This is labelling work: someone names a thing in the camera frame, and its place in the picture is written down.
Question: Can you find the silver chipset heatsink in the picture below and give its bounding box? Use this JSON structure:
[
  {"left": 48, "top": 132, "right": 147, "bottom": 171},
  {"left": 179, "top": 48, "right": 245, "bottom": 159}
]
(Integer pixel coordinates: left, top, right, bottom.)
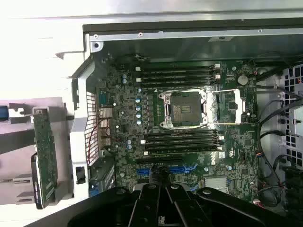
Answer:
[{"left": 204, "top": 177, "right": 227, "bottom": 192}]

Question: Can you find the blue expansion slot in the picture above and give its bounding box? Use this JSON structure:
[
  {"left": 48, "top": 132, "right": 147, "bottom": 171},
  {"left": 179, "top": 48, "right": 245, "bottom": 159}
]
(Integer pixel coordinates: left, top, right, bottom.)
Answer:
[{"left": 136, "top": 166, "right": 197, "bottom": 176}]

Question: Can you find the long black expansion slot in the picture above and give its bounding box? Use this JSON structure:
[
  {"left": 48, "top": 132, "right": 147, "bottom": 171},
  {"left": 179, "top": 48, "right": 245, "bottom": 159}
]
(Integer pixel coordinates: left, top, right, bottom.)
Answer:
[{"left": 136, "top": 157, "right": 185, "bottom": 166}]

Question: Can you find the black RAM slot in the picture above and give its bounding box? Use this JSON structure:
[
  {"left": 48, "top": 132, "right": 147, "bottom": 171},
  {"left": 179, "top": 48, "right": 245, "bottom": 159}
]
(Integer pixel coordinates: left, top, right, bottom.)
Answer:
[
  {"left": 139, "top": 62, "right": 221, "bottom": 68},
  {"left": 143, "top": 149, "right": 223, "bottom": 156},
  {"left": 139, "top": 73, "right": 221, "bottom": 79},
  {"left": 140, "top": 138, "right": 225, "bottom": 144},
  {"left": 144, "top": 132, "right": 220, "bottom": 139},
  {"left": 135, "top": 78, "right": 217, "bottom": 84},
  {"left": 135, "top": 67, "right": 217, "bottom": 73},
  {"left": 144, "top": 143, "right": 223, "bottom": 149}
]

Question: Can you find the black rear latch block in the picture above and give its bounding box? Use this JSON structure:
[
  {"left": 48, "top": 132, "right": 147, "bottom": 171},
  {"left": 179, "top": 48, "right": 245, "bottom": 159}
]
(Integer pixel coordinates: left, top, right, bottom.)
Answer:
[{"left": 75, "top": 166, "right": 87, "bottom": 185}]

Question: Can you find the green motherboard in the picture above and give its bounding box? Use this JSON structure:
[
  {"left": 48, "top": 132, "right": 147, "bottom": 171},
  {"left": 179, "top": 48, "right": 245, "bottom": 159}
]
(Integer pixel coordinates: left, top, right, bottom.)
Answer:
[{"left": 96, "top": 60, "right": 260, "bottom": 202}]

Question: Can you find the metal socket locking lever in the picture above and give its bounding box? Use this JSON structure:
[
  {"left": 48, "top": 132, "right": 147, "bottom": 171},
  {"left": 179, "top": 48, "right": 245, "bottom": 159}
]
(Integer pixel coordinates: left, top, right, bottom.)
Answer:
[
  {"left": 163, "top": 85, "right": 240, "bottom": 94},
  {"left": 163, "top": 121, "right": 247, "bottom": 131}
]

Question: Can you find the metal CPU socket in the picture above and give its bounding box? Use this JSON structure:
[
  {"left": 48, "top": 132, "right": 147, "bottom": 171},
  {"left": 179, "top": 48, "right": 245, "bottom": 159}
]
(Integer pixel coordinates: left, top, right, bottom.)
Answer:
[{"left": 158, "top": 91, "right": 208, "bottom": 130}]

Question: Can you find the black and grey PC case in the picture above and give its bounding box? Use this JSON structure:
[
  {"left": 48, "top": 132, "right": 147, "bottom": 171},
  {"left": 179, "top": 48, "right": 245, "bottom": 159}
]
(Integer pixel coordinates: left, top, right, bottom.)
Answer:
[{"left": 55, "top": 8, "right": 303, "bottom": 227}]

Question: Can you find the metal socket cover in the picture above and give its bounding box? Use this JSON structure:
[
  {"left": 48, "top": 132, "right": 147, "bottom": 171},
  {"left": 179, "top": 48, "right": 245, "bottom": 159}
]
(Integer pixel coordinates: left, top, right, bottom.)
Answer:
[{"left": 205, "top": 88, "right": 247, "bottom": 125}]

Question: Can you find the silver coin battery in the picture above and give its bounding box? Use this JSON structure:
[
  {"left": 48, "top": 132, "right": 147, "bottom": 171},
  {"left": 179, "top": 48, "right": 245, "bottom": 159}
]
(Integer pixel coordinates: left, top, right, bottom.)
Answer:
[{"left": 237, "top": 74, "right": 249, "bottom": 86}]

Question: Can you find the metal drive cage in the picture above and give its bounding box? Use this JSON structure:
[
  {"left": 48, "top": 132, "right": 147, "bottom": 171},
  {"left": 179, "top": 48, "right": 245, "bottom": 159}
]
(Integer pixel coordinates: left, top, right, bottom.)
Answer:
[{"left": 280, "top": 62, "right": 303, "bottom": 171}]

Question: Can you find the grey parts rack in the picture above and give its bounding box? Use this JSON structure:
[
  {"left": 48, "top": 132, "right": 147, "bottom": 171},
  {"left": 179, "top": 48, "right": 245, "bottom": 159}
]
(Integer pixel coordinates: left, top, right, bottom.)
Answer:
[{"left": 0, "top": 96, "right": 75, "bottom": 205}]

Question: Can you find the red and black twisted wire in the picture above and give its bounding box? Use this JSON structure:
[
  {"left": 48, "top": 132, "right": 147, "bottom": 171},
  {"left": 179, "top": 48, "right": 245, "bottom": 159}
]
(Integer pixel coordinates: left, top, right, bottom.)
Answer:
[{"left": 86, "top": 117, "right": 111, "bottom": 165}]

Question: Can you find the black internal cable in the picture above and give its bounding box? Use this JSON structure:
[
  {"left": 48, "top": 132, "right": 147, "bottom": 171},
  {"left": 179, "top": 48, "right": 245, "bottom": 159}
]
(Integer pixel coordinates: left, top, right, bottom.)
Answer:
[
  {"left": 257, "top": 99, "right": 285, "bottom": 144},
  {"left": 259, "top": 131, "right": 289, "bottom": 190}
]

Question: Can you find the hard disk with blue bracket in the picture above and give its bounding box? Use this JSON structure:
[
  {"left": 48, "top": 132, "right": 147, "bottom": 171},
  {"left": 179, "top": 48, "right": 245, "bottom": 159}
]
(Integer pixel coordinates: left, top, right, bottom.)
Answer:
[{"left": 0, "top": 105, "right": 10, "bottom": 126}]

